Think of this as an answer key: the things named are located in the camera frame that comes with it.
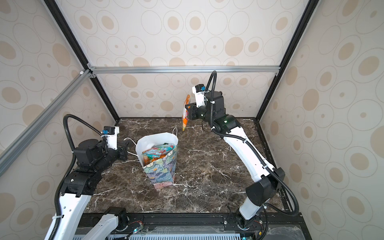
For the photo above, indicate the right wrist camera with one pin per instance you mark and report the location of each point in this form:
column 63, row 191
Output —
column 199, row 92

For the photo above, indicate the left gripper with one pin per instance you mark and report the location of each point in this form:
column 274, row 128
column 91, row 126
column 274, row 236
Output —
column 124, row 149

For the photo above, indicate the red yellow Fox's fruits packet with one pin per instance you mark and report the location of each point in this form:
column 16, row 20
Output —
column 152, row 158

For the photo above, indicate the white paper bag colourful print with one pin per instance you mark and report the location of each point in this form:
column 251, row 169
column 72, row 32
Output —
column 161, row 173

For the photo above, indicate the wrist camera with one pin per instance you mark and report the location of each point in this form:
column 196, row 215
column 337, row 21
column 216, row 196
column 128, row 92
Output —
column 199, row 92
column 110, row 135

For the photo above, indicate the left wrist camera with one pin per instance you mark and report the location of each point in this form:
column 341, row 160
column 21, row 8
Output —
column 110, row 135

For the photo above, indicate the right black frame post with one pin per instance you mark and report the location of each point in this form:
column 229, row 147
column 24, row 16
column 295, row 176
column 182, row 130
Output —
column 299, row 32

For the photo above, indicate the left black frame post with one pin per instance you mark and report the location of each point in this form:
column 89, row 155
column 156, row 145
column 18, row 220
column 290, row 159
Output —
column 59, row 18

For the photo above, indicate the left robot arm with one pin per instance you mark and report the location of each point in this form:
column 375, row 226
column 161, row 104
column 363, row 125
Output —
column 89, row 160

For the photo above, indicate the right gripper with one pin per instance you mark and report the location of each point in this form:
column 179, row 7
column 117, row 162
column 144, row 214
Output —
column 192, row 109

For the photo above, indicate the horizontal aluminium frame bar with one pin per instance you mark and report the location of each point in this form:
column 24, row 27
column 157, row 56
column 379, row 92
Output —
column 182, row 70

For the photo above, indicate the orange snack packet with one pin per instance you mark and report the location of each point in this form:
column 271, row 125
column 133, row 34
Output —
column 185, row 113

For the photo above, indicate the black frame post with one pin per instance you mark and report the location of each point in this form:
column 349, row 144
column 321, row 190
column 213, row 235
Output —
column 299, row 32
column 59, row 18

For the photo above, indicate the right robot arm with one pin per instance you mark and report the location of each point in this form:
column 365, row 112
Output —
column 267, row 180

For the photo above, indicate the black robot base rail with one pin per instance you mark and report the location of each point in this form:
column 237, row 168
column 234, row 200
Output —
column 210, row 226

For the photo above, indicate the teal red Fox's packet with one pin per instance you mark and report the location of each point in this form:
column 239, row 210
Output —
column 159, row 150

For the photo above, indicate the diagonal aluminium frame bar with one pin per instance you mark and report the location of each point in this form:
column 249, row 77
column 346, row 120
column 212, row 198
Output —
column 26, row 137

